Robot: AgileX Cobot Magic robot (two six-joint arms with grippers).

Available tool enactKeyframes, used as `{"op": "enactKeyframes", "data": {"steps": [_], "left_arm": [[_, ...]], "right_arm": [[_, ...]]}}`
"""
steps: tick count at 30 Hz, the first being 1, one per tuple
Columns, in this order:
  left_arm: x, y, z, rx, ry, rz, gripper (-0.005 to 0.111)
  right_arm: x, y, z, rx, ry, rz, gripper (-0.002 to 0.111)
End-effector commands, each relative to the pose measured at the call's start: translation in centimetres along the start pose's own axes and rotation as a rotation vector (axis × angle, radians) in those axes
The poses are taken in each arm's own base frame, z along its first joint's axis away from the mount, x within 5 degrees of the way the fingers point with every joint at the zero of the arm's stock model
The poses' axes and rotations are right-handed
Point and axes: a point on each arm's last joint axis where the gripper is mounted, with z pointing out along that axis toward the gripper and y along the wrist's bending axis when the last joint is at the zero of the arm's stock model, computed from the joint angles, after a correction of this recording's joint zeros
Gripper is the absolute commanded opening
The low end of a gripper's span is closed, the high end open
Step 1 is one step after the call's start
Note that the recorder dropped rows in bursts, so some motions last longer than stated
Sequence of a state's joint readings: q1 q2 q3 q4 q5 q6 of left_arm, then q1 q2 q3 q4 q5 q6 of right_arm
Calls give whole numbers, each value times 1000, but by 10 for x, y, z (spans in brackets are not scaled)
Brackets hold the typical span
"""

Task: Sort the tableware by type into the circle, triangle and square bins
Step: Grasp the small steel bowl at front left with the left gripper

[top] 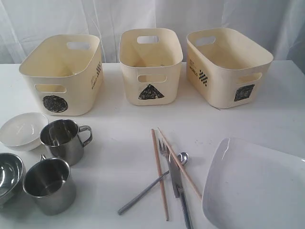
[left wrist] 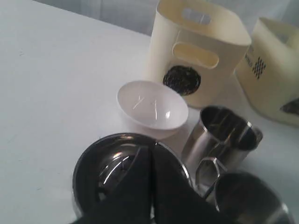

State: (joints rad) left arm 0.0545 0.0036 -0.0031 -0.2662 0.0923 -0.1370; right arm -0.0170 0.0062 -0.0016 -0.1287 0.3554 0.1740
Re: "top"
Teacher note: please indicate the wooden chopstick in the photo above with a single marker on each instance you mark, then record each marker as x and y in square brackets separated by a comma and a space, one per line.
[165, 206]
[182, 169]

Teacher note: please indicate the steel spoon grey handle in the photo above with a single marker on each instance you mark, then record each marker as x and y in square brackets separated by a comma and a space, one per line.
[183, 157]

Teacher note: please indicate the steel mug with handle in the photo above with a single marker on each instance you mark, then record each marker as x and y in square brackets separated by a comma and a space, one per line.
[62, 139]

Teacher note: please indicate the cream bin circle mark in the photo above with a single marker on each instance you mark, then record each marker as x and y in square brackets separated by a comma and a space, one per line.
[64, 73]

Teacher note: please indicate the steel mug front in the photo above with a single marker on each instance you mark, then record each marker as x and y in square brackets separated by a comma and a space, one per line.
[49, 183]

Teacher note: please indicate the white ceramic bowl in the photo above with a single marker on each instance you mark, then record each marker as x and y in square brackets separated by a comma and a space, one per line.
[22, 132]

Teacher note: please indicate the steel bowl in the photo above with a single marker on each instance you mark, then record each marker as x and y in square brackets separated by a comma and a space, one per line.
[12, 173]

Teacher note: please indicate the cream bin triangle mark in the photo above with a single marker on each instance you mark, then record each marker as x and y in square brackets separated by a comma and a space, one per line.
[151, 61]

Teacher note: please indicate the cream bin square mark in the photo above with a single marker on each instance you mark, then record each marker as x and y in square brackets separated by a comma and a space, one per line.
[226, 67]

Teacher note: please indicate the white square plate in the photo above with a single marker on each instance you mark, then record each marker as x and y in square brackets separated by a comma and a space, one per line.
[249, 186]

